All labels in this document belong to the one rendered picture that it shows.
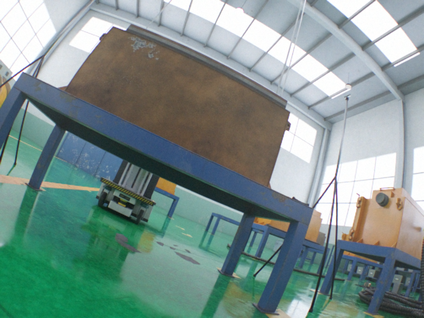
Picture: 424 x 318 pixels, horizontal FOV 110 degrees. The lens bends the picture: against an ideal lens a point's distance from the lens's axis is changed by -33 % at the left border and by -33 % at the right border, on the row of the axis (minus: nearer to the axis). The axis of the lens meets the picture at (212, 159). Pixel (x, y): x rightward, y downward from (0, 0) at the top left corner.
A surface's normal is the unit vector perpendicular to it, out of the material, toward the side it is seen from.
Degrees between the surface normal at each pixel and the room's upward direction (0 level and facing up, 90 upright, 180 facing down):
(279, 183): 90
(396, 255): 90
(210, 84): 90
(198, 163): 90
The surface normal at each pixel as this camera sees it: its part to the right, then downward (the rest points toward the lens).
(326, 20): 0.29, -0.15
